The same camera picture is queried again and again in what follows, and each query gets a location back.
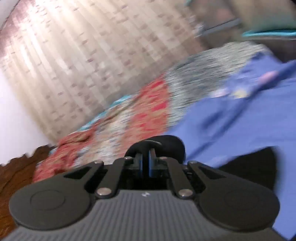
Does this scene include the carved wooden headboard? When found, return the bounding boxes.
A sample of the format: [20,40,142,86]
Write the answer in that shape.
[0,145,58,239]

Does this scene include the teal plastic tub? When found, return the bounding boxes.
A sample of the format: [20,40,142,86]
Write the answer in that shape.
[231,0,296,39]

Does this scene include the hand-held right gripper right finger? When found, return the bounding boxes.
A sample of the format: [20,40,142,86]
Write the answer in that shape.
[148,141,226,200]

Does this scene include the dark wooden furniture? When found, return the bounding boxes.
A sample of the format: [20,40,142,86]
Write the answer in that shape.
[243,37,296,63]

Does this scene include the beige leaf print curtain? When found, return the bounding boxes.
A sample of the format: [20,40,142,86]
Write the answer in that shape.
[0,0,208,144]

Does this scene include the blue printed bedsheet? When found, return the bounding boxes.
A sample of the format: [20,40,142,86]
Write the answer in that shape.
[166,50,296,241]

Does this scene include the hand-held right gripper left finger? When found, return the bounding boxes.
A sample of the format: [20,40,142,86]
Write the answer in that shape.
[63,141,147,198]

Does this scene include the black pants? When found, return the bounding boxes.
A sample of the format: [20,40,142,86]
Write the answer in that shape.
[125,136,278,193]

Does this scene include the red patterned patchwork quilt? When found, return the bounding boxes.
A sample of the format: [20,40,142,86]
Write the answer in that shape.
[32,42,273,183]

